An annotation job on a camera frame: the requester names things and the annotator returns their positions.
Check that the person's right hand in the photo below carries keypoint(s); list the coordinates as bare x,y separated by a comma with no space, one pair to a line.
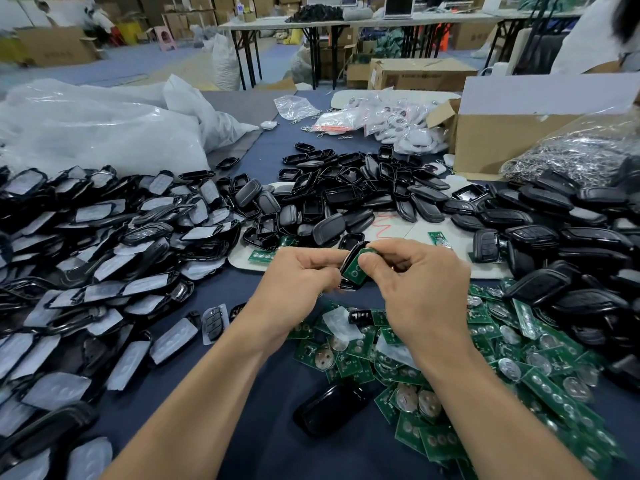
425,300

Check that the person's left hand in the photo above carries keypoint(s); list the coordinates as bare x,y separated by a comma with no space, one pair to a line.
290,290

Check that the small green circuit board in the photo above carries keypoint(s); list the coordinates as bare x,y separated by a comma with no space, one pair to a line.
358,263

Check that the pile of black shell halves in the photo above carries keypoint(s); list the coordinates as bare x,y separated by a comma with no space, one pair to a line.
360,190

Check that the lone glossy black shell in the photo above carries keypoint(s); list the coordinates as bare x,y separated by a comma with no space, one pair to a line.
330,410

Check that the pile of green circuit boards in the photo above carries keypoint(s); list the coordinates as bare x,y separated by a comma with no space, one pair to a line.
530,380

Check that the pile of assembled black fobs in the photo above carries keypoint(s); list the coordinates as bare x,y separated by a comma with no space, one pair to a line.
575,250

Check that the pile of shells with pads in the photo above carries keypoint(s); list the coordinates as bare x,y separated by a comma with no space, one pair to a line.
95,270

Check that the person's left forearm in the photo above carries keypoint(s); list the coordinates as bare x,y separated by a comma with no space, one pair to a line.
190,415

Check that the person's right forearm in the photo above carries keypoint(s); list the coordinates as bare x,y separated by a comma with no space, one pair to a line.
505,425

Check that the small black button strip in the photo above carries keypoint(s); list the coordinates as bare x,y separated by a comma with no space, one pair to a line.
237,311

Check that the clear plastic film piece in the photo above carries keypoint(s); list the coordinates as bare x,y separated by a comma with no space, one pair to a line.
342,325

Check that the black rubber button pad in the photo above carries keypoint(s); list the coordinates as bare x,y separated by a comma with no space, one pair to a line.
361,318

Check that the small white object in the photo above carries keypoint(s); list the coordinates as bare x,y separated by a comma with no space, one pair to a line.
269,125

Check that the heap of clear parts bags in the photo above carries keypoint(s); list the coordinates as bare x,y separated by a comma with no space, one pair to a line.
405,127

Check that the clear bag with red label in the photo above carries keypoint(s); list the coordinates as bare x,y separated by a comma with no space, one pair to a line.
335,121

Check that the large open cardboard box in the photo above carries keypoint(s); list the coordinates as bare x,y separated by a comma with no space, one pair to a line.
515,143

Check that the small crumpled clear plastic bag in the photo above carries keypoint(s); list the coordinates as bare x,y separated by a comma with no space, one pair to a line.
297,108

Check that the clear bag of metal parts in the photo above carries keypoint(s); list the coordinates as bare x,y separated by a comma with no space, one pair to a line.
585,155

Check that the brown cardboard box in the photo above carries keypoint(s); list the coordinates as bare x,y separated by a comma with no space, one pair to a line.
422,75

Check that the white sack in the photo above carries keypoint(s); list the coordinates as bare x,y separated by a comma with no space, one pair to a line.
226,63

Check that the large white plastic bag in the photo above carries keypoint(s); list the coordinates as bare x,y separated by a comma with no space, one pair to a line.
100,125

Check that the heap of black parts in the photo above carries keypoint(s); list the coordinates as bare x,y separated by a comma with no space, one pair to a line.
316,13

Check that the pink plastic stool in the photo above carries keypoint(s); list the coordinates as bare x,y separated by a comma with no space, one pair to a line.
163,37

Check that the long white table top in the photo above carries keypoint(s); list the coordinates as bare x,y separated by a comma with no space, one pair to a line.
460,18

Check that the open laptop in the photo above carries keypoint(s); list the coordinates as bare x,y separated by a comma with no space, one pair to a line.
399,6

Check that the tan cardboard box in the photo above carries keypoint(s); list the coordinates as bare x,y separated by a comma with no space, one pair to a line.
55,45

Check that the black metal table frame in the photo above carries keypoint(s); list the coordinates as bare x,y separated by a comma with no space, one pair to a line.
250,53

